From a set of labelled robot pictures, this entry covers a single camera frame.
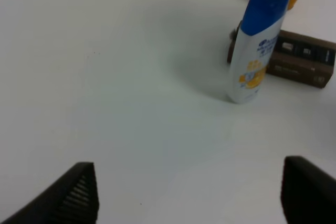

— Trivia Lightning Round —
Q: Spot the white shampoo bottle blue cap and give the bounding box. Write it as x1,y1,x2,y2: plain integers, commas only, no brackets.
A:
227,0,289,103

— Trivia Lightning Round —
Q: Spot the brown cardboard box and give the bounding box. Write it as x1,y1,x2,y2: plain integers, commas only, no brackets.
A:
227,27,335,89

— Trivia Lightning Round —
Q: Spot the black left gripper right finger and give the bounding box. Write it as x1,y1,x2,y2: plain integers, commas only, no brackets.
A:
280,156,335,224

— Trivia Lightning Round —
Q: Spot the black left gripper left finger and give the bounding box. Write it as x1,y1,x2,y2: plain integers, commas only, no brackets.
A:
3,162,99,223

